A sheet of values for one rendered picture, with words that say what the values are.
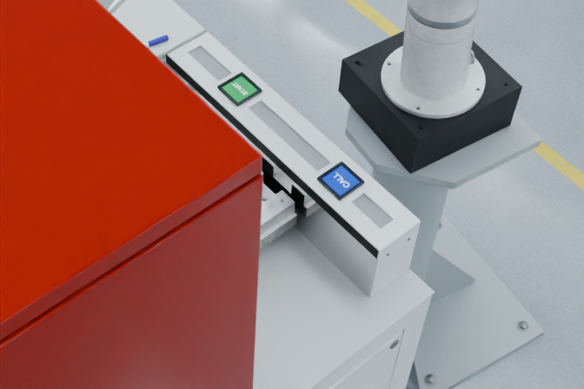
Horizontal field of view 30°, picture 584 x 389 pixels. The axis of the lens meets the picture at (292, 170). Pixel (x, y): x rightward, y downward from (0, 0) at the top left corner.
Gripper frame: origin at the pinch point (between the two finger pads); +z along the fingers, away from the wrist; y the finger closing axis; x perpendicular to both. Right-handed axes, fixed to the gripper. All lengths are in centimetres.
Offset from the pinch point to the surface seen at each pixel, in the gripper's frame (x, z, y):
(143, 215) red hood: -21, -82, -63
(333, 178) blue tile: -48.3, 3.6, 4.7
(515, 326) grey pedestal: -105, 99, 28
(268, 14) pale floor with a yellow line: -53, 100, 145
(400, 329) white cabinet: -59, 23, -13
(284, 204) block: -40.5, 9.2, 4.1
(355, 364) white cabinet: -50, 23, -19
